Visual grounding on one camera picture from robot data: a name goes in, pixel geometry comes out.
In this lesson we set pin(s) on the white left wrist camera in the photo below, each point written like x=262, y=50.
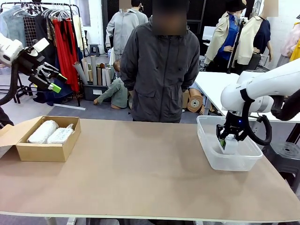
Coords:
x=41, y=45

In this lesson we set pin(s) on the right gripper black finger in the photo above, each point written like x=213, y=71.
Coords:
x=221, y=136
x=241, y=136

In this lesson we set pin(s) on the mannequin in grey hoodie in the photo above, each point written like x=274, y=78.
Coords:
x=122, y=30

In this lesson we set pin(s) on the metal strip on floor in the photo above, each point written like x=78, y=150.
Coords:
x=70, y=107

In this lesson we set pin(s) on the plaid dark garment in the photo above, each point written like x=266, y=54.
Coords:
x=30, y=30

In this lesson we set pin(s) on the clear plastic container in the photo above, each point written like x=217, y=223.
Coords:
x=234, y=161

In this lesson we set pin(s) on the slanted grey paper roll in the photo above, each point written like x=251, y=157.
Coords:
x=80, y=73

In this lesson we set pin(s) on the bubble-wrapped plain white clock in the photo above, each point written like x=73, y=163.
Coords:
x=41, y=133

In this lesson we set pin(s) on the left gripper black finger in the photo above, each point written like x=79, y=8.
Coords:
x=44, y=84
x=54, y=73

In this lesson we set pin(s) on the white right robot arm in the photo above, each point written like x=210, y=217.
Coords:
x=262, y=86

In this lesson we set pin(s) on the mannequin in cream jacket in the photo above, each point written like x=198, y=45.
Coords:
x=255, y=37

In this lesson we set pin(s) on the grey step stool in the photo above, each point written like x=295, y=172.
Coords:
x=94, y=49

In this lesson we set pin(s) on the tall grey paper roll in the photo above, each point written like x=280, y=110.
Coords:
x=94, y=70

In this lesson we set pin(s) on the grey-blue fuzzy garment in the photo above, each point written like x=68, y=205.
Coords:
x=12, y=25

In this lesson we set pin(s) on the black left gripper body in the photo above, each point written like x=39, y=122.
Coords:
x=30, y=64

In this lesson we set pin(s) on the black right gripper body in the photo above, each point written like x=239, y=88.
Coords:
x=234, y=124

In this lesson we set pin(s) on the white background table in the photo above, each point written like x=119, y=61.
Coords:
x=211, y=84

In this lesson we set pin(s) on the brown kraft paper roll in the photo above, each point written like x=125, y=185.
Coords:
x=195, y=103

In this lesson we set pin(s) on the open brown cardboard box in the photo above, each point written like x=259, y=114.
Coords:
x=49, y=152

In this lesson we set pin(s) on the pink and yellow garment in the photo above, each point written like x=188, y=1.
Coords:
x=291, y=44

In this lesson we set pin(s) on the mannequin in beige coat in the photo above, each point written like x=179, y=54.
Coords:
x=221, y=37

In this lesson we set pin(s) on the black clothes rack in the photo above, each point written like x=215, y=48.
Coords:
x=78, y=58

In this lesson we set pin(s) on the bubble-wrapped clock with printed label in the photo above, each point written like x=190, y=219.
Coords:
x=59, y=136

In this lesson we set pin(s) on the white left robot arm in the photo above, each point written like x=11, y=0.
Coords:
x=9, y=50

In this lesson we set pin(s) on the black bin of rolls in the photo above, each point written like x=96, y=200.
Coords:
x=93, y=92

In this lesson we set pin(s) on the floor mannequin in green top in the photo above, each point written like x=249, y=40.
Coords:
x=117, y=92

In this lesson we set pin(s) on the person in dark grey jacket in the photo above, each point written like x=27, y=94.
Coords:
x=161, y=77

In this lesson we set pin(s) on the black plastic stool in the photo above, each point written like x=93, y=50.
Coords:
x=283, y=157

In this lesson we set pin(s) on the unwrapped white clock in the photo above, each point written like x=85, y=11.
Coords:
x=231, y=146

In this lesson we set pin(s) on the red dress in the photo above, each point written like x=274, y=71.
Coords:
x=66, y=47

